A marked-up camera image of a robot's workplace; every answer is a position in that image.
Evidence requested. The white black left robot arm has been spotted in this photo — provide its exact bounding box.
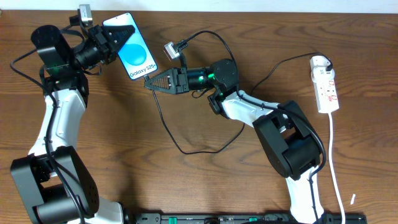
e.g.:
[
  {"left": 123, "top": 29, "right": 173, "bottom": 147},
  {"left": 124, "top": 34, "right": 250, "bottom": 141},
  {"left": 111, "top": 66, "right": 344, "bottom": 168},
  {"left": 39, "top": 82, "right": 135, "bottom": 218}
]
[{"left": 11, "top": 25, "right": 136, "bottom": 223}]

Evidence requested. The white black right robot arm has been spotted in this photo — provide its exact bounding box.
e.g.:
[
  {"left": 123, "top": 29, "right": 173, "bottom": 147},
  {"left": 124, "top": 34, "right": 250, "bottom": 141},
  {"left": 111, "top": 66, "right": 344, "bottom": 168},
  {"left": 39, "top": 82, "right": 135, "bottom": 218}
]
[{"left": 144, "top": 59, "right": 326, "bottom": 223}]

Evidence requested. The blue Galaxy smartphone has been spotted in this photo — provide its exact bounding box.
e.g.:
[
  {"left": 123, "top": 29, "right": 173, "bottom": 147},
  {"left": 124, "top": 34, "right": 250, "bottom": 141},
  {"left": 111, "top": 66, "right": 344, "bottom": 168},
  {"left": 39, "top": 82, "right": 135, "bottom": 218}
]
[{"left": 103, "top": 12, "right": 158, "bottom": 80}]

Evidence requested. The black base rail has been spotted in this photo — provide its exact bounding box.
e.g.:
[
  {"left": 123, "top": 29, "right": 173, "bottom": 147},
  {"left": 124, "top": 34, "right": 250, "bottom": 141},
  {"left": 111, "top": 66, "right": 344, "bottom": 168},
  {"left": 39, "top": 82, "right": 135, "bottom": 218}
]
[{"left": 129, "top": 213, "right": 368, "bottom": 224}]

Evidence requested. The black USB charging cable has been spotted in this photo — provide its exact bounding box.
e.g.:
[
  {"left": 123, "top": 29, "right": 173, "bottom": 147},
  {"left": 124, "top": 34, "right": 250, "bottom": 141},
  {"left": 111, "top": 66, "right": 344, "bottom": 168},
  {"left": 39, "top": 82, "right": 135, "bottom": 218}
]
[{"left": 142, "top": 52, "right": 334, "bottom": 156}]

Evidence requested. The small white paper scrap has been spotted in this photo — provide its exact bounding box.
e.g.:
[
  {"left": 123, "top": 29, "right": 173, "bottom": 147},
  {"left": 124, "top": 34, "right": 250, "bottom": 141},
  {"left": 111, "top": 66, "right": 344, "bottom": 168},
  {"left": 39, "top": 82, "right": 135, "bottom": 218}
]
[{"left": 350, "top": 194, "right": 356, "bottom": 205}]

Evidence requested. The white power strip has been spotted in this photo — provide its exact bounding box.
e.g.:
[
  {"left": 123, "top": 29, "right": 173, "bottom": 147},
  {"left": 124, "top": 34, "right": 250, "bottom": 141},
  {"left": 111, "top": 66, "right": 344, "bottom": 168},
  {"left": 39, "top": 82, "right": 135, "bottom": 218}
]
[{"left": 310, "top": 55, "right": 339, "bottom": 114}]

